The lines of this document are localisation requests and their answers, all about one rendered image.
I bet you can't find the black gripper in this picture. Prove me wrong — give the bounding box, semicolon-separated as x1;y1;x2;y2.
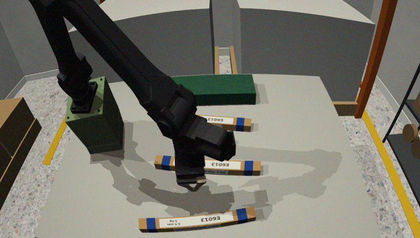
174;147;206;192

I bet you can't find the tan cardboard pack with blue bands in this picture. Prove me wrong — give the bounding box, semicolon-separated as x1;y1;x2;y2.
154;155;261;176
139;206;256;233
199;115;252;132

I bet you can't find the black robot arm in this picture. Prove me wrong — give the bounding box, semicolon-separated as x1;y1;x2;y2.
28;0;236;168

